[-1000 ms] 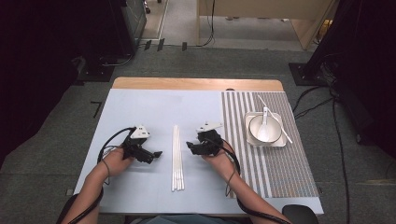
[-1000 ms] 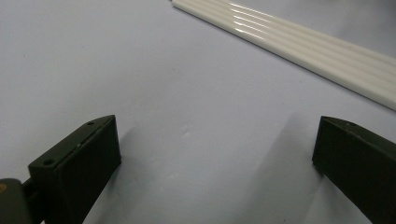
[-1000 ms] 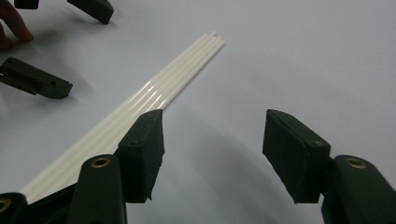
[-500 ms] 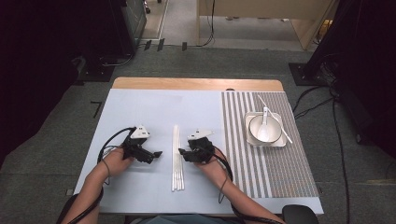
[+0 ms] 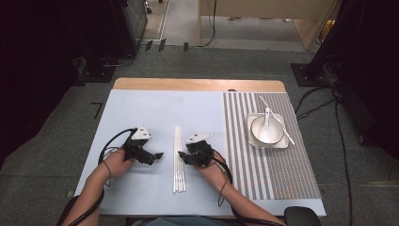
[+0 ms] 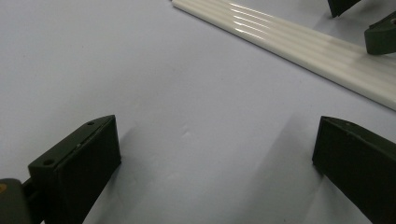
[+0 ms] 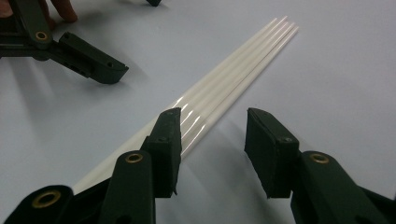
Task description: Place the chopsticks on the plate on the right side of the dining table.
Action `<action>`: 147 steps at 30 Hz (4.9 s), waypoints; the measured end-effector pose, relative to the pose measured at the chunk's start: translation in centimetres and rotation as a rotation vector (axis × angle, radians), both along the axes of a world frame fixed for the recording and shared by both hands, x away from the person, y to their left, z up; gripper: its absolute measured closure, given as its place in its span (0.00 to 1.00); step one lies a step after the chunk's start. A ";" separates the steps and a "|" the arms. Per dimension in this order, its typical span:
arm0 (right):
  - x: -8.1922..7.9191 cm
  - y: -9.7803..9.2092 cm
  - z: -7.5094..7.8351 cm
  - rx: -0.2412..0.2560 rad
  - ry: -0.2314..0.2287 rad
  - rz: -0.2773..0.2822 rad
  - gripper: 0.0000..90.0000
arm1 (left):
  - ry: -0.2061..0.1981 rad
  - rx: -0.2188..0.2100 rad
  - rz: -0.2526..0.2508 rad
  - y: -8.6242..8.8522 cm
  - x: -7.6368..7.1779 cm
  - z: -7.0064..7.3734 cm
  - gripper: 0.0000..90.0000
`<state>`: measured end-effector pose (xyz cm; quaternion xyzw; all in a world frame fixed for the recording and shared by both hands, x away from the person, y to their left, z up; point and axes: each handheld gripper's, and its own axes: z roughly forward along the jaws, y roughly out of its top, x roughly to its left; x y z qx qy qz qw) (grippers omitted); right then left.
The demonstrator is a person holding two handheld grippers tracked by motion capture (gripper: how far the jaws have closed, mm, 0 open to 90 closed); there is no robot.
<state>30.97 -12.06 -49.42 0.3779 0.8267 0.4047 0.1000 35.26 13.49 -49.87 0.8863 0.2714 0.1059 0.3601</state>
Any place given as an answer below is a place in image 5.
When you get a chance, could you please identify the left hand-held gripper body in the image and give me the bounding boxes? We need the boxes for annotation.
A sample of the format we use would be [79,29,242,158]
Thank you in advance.
[122,125,155,162]

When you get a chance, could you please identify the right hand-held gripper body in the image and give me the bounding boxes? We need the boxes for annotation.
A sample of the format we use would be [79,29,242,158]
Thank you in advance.
[184,132,215,168]

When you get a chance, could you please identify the white bowl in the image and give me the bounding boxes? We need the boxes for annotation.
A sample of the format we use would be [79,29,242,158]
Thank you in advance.
[249,115,285,146]

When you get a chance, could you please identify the person's right hand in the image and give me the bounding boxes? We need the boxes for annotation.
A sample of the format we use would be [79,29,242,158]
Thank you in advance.
[197,155,229,186]

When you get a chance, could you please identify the person's left hand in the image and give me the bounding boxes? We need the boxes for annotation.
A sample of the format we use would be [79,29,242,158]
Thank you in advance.
[102,149,137,181]

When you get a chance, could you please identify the light blue table mat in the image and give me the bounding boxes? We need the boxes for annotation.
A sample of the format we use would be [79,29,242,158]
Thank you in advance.
[74,89,327,218]

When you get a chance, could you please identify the person's grey-blue clothing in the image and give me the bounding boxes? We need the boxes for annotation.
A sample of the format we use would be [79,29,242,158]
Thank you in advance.
[137,216,239,226]

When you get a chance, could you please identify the white spoon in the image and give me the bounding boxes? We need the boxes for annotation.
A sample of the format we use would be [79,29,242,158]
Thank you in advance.
[258,107,273,143]

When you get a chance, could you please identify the striped woven placemat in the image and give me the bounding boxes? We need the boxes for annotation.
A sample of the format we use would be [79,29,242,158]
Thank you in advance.
[222,91,323,201]

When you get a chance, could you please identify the black stand base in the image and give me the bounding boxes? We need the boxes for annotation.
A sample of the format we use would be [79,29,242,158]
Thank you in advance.
[290,62,333,88]
[78,56,117,84]

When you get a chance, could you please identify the black chair armrest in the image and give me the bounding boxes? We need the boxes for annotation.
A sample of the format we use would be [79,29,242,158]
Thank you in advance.
[283,205,323,226]

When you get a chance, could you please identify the dark cabinet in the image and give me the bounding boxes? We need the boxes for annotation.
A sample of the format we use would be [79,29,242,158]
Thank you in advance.
[120,0,149,48]

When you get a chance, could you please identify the wooden partition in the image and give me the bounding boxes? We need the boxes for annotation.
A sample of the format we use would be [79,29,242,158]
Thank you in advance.
[198,0,342,51]

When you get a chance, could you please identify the thin black wrist cord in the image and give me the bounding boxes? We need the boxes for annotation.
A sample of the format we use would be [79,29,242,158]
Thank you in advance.
[102,159,113,188]
[216,178,229,208]

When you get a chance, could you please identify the black hanging cable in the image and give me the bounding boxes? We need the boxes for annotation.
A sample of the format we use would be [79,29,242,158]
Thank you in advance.
[197,0,218,49]

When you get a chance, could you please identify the long black floor cable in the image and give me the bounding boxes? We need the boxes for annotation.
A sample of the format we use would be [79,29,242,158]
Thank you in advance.
[333,90,354,226]

